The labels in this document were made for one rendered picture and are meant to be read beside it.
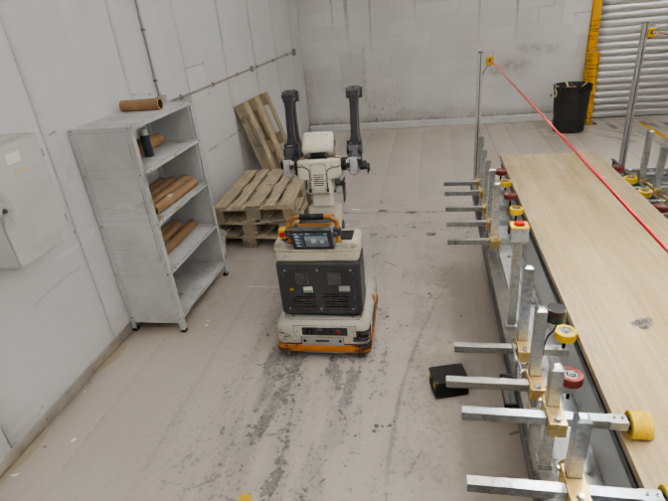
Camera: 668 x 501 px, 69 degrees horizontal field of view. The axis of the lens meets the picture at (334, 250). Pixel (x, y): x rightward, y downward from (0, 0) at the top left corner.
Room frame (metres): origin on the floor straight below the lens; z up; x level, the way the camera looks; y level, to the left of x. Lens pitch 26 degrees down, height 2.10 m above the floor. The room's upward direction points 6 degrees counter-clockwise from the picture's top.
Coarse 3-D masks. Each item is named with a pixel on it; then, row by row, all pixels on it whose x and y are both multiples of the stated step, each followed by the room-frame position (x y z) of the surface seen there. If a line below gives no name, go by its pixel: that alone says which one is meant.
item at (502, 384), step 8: (448, 376) 1.38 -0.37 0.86; (456, 376) 1.37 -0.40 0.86; (448, 384) 1.35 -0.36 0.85; (456, 384) 1.34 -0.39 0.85; (464, 384) 1.34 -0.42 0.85; (472, 384) 1.33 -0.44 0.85; (480, 384) 1.33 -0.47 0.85; (488, 384) 1.32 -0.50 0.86; (496, 384) 1.32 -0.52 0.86; (504, 384) 1.31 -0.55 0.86; (512, 384) 1.30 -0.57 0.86; (520, 384) 1.30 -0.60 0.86; (528, 384) 1.30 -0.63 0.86; (568, 392) 1.26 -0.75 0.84; (576, 392) 1.26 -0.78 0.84
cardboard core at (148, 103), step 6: (120, 102) 3.69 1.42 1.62; (126, 102) 3.68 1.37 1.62; (132, 102) 3.67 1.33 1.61; (138, 102) 3.66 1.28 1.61; (144, 102) 3.65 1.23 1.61; (150, 102) 3.63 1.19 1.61; (156, 102) 3.62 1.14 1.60; (162, 102) 3.69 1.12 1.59; (120, 108) 3.69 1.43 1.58; (126, 108) 3.68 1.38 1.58; (132, 108) 3.67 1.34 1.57; (138, 108) 3.66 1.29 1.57; (144, 108) 3.65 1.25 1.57; (150, 108) 3.64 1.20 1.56; (156, 108) 3.64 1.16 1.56
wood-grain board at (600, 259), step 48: (528, 192) 2.98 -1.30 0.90; (576, 192) 2.90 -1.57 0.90; (624, 192) 2.82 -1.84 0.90; (576, 240) 2.25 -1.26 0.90; (624, 240) 2.20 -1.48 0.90; (576, 288) 1.80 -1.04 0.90; (624, 288) 1.76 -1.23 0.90; (624, 336) 1.45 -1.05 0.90; (624, 384) 1.21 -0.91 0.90; (624, 432) 1.02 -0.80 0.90
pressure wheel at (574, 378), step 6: (570, 372) 1.28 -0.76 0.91; (576, 372) 1.28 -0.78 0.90; (582, 372) 1.28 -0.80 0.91; (564, 378) 1.26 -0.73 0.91; (570, 378) 1.26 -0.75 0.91; (576, 378) 1.25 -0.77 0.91; (582, 378) 1.25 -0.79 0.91; (564, 384) 1.25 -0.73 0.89; (570, 384) 1.24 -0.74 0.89; (576, 384) 1.24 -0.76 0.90; (582, 384) 1.24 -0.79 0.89
